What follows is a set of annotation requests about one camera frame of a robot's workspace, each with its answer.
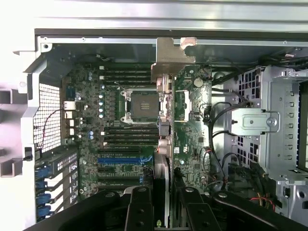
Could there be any green motherboard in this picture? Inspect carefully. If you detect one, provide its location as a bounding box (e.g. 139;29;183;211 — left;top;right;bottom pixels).
61;61;214;200

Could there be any silver perforated drive cage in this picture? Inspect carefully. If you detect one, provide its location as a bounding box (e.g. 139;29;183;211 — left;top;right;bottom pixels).
231;64;308;217

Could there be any blue expansion slot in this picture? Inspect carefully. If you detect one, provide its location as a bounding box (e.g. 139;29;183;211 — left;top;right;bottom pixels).
97;155;154;165

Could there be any black looped wire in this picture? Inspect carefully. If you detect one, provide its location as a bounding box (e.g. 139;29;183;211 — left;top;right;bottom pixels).
208;101;252;149

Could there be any thin red black fan wire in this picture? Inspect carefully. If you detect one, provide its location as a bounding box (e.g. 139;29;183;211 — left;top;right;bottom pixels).
39;108;67;151

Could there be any open dark PC case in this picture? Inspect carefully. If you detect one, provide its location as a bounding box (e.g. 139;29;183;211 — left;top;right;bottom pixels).
12;28;308;231

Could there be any CPU socket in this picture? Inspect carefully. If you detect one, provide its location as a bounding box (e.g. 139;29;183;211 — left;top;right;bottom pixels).
120;88;161;125

